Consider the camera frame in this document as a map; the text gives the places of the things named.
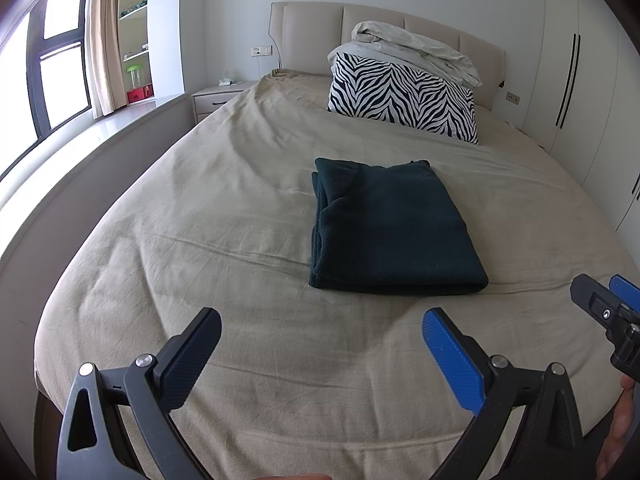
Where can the zebra print pillow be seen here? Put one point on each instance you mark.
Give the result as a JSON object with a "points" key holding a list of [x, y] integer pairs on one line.
{"points": [[400, 95]]}

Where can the person's right hand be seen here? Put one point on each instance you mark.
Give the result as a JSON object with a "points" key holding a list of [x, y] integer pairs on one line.
{"points": [[617, 435]]}

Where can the white nightstand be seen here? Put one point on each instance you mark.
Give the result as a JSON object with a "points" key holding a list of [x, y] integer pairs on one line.
{"points": [[215, 102]]}

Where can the white crumpled duvet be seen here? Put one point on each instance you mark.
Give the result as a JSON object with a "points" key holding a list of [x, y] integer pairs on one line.
{"points": [[410, 47]]}

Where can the small white tissue pack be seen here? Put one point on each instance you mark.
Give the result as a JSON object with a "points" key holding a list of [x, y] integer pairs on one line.
{"points": [[226, 81]]}

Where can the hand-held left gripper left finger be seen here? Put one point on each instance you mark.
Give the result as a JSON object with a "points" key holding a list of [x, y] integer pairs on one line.
{"points": [[187, 360]]}

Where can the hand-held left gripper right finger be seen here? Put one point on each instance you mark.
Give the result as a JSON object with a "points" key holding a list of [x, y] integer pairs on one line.
{"points": [[457, 365]]}

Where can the clear jar with green lid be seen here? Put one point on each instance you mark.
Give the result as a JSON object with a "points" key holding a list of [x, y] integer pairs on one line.
{"points": [[135, 77]]}

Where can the dark green sweater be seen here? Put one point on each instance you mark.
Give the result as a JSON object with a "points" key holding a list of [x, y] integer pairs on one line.
{"points": [[395, 230]]}

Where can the white wall shelf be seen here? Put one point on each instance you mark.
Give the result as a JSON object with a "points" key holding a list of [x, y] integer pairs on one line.
{"points": [[135, 25]]}

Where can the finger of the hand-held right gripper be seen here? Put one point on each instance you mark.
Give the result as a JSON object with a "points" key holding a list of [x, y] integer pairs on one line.
{"points": [[627, 290], [597, 300]]}

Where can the black framed window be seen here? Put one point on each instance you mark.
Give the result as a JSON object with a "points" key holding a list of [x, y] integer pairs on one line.
{"points": [[55, 60]]}

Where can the red box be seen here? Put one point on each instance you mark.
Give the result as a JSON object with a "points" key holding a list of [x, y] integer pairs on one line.
{"points": [[138, 95]]}

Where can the white wall socket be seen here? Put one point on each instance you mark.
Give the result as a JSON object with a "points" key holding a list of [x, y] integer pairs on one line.
{"points": [[262, 51]]}

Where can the beige wall socket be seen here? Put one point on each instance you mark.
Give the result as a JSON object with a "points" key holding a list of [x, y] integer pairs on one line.
{"points": [[513, 98]]}

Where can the beige curtain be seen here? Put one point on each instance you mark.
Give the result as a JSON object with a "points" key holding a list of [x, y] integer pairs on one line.
{"points": [[107, 40]]}

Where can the white window ledge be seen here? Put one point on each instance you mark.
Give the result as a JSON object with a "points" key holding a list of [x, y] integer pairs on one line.
{"points": [[100, 130]]}

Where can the cream wardrobe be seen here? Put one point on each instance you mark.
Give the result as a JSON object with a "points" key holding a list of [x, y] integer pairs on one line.
{"points": [[600, 85]]}

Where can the bed with beige sheet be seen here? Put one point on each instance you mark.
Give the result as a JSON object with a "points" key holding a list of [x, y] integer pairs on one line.
{"points": [[200, 220]]}

